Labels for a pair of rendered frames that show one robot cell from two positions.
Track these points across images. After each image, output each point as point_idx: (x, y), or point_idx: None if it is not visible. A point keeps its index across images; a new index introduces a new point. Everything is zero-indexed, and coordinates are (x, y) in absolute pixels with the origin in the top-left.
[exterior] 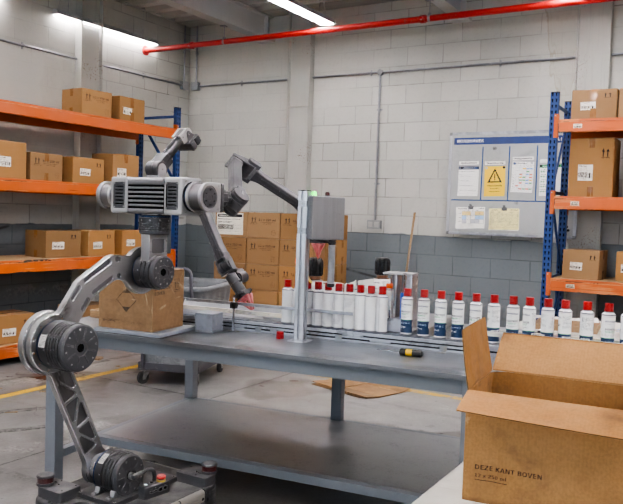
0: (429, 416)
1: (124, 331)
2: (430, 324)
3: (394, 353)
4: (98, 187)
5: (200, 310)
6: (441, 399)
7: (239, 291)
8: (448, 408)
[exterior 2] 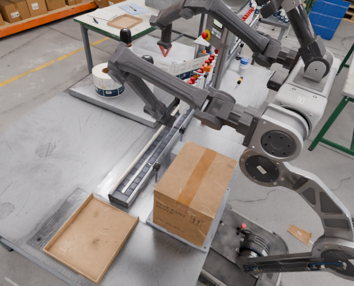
0: (33, 105)
1: (219, 218)
2: (172, 59)
3: (234, 85)
4: (302, 143)
5: (46, 170)
6: None
7: (175, 118)
8: (19, 94)
